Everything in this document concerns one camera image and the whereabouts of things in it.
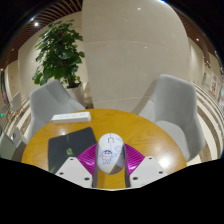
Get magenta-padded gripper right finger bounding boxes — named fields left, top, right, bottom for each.
left=123, top=143, right=168, bottom=189

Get black mouse pad green streaks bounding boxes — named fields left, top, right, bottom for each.
left=47, top=126, right=98, bottom=174

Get red-white wall poster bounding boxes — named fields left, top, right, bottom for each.
left=209, top=73, right=219, bottom=98

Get white power strip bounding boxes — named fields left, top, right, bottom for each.
left=50, top=111, right=92, bottom=124

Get white cartoon-print computer mouse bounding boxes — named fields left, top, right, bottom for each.
left=96, top=132, right=125, bottom=175

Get large green potted plant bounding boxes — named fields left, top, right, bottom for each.
left=32, top=19, right=86, bottom=89

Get light grey shell chair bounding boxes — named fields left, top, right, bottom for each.
left=25, top=78, right=87, bottom=143
left=131, top=73, right=207, bottom=163

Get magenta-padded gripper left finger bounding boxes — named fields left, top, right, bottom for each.
left=54, top=143, right=99, bottom=189

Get distant white chair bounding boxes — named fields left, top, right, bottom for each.
left=8, top=91, right=24, bottom=114

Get white plant pot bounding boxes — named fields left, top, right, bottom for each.
left=65, top=83, right=84, bottom=104

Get grey-green chair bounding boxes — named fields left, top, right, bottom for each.
left=0, top=128, right=29, bottom=161

